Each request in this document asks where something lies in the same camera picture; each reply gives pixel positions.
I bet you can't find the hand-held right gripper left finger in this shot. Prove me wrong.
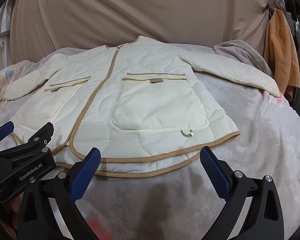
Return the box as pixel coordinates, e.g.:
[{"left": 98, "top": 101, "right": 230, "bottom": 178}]
[{"left": 16, "top": 148, "right": 101, "bottom": 240}]

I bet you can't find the beige backdrop sheet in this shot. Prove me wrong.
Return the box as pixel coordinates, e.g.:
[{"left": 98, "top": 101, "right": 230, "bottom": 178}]
[{"left": 9, "top": 0, "right": 272, "bottom": 64}]

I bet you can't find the cream quilted jacket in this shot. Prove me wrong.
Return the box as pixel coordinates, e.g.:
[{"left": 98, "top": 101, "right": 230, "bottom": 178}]
[{"left": 1, "top": 35, "right": 282, "bottom": 178}]

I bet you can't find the grey floral blanket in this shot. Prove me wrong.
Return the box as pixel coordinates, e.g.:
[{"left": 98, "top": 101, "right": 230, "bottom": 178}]
[{"left": 0, "top": 45, "right": 300, "bottom": 240}]

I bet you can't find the silver curtain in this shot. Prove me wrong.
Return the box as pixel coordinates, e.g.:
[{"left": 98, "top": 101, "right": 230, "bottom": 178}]
[{"left": 0, "top": 0, "right": 16, "bottom": 78}]

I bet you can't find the grey fleece cloth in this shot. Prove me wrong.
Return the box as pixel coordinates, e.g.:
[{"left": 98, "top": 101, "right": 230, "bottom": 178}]
[{"left": 213, "top": 40, "right": 275, "bottom": 78}]

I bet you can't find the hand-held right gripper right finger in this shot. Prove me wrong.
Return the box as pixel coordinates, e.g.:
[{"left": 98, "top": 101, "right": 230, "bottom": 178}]
[{"left": 200, "top": 147, "right": 285, "bottom": 240}]

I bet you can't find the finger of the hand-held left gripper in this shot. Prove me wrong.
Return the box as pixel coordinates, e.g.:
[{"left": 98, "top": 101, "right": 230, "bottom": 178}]
[
  {"left": 0, "top": 121, "right": 14, "bottom": 144},
  {"left": 17, "top": 122, "right": 54, "bottom": 156}
]

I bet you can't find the orange hanging garment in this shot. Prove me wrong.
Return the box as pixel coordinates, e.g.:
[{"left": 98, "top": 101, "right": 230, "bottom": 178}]
[{"left": 263, "top": 8, "right": 300, "bottom": 101}]

